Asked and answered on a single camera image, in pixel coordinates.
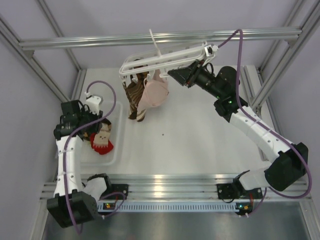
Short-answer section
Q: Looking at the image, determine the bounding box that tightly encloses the brown argyle sock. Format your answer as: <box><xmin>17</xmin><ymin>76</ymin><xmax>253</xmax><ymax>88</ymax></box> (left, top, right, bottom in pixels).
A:
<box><xmin>84</xmin><ymin>119</ymin><xmax>112</xmax><ymax>141</ymax></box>

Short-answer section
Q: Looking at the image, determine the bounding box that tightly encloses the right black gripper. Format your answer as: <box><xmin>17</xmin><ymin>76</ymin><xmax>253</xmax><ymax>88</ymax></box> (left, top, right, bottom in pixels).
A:
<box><xmin>169</xmin><ymin>58</ymin><xmax>224</xmax><ymax>100</ymax></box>

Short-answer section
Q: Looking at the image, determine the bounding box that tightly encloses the white plastic clip hanger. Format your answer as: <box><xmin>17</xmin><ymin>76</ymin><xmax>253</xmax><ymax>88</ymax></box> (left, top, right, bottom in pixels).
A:
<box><xmin>118</xmin><ymin>30</ymin><xmax>213</xmax><ymax>82</ymax></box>

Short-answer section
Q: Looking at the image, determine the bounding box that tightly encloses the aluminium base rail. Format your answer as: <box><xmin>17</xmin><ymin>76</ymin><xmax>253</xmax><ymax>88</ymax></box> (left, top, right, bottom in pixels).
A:
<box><xmin>40</xmin><ymin>174</ymin><xmax>307</xmax><ymax>202</ymax></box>

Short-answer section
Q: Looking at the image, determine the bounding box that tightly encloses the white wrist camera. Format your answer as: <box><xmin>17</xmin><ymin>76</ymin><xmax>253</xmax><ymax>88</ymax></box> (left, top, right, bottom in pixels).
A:
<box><xmin>84</xmin><ymin>92</ymin><xmax>103</xmax><ymax>115</ymax></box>
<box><xmin>201</xmin><ymin>44</ymin><xmax>219</xmax><ymax>65</ymax></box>

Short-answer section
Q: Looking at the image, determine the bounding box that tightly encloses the red beige animal sock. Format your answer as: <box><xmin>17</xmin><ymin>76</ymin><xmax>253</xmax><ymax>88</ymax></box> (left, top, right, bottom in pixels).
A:
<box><xmin>89</xmin><ymin>130</ymin><xmax>114</xmax><ymax>155</ymax></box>

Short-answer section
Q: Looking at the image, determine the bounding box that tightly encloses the pink beige sock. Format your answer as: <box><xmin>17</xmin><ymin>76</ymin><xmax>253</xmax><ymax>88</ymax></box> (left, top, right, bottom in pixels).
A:
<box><xmin>136</xmin><ymin>69</ymin><xmax>169</xmax><ymax>122</ymax></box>

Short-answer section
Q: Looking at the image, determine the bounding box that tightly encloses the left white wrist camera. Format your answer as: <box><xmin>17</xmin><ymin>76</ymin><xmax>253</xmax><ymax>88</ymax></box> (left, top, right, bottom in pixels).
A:
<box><xmin>84</xmin><ymin>92</ymin><xmax>103</xmax><ymax>115</ymax></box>

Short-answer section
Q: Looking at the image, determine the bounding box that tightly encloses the perforated grey cable duct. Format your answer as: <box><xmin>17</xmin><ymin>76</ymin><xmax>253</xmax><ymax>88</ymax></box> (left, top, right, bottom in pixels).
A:
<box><xmin>97</xmin><ymin>201</ymin><xmax>251</xmax><ymax>213</ymax></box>

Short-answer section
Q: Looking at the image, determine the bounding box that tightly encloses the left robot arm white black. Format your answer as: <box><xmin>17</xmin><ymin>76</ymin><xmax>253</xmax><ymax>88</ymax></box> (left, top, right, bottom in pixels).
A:
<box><xmin>46</xmin><ymin>95</ymin><xmax>113</xmax><ymax>228</ymax></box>

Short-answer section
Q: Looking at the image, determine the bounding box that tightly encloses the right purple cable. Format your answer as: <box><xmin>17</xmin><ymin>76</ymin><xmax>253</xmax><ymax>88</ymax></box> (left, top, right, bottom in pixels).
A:
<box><xmin>217</xmin><ymin>29</ymin><xmax>313</xmax><ymax>200</ymax></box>

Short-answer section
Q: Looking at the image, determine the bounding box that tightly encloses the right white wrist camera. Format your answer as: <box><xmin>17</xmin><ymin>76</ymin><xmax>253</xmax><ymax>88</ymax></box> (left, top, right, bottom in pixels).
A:
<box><xmin>201</xmin><ymin>44</ymin><xmax>219</xmax><ymax>65</ymax></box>

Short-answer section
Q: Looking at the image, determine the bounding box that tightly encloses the brown striped sock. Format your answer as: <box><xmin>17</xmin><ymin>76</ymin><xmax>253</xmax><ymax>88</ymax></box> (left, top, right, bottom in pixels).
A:
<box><xmin>122</xmin><ymin>71</ymin><xmax>149</xmax><ymax>122</ymax></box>

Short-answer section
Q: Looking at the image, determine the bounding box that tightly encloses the white plastic basket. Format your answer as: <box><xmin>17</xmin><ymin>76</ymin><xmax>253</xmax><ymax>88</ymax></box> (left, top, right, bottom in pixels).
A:
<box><xmin>80</xmin><ymin>101</ymin><xmax>124</xmax><ymax>167</ymax></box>

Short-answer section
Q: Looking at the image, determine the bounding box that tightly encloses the aluminium top crossbar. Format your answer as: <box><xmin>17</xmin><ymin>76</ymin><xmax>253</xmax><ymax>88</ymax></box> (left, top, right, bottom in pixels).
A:
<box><xmin>18</xmin><ymin>26</ymin><xmax>302</xmax><ymax>51</ymax></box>

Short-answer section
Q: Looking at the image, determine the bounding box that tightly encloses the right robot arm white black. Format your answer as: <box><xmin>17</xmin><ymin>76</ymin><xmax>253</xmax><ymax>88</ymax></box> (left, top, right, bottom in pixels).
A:
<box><xmin>168</xmin><ymin>60</ymin><xmax>309</xmax><ymax>199</ymax></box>

